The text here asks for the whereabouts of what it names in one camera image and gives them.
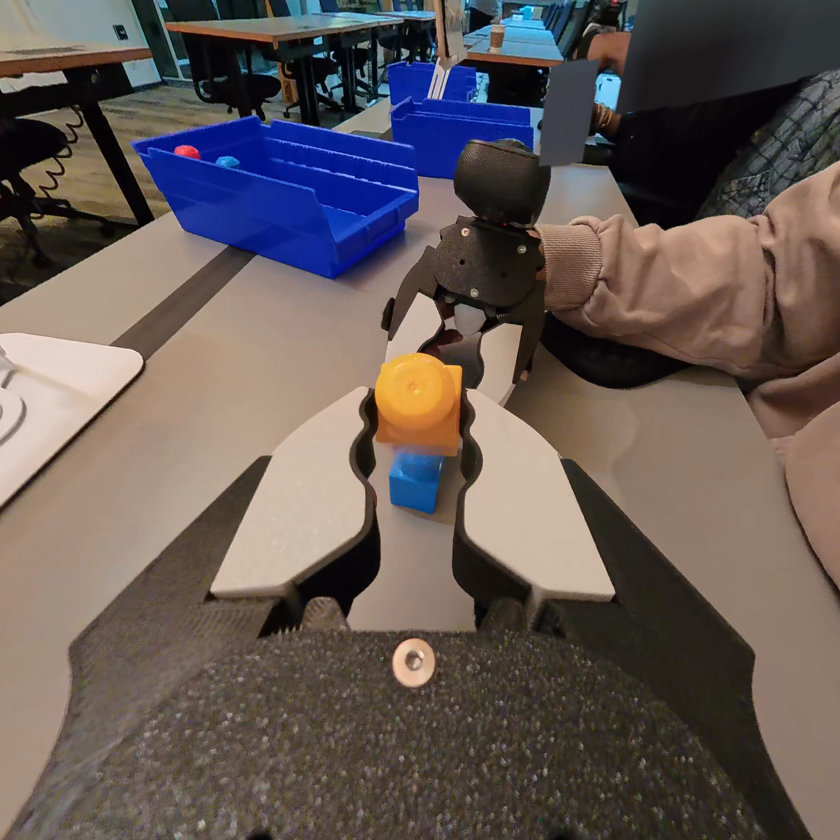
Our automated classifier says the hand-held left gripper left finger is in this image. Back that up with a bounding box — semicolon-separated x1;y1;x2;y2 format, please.
210;386;382;602

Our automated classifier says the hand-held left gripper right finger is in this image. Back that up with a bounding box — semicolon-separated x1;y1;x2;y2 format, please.
453;390;618;603

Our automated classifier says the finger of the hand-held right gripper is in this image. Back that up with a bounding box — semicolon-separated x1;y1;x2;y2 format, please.
388;294;456;368
462;323;526;409

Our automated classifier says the orange one-stud toy block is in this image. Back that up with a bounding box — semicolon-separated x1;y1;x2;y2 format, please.
374;352;463;457

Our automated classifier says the blue two-stud toy block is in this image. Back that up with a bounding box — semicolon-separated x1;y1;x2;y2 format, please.
388;451;447;514

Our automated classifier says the blue plastic bin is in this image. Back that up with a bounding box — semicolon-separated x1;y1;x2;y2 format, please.
390;97;534;179
387;61;479;105
130;116;421;280

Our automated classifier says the person's right forearm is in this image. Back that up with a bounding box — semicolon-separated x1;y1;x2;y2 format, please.
535;163;840;383

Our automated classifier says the wooden edged desk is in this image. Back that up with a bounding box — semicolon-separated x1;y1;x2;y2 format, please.
462;20;567;109

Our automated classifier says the black office chair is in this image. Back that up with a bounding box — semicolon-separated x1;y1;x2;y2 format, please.
0;118;119;266
189;29;284;123

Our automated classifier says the wooden top desk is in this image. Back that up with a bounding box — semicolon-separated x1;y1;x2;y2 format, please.
165;13;404;129
0;46;158;227

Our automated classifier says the black coiled cable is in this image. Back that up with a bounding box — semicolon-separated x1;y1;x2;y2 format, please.
36;108;89;214

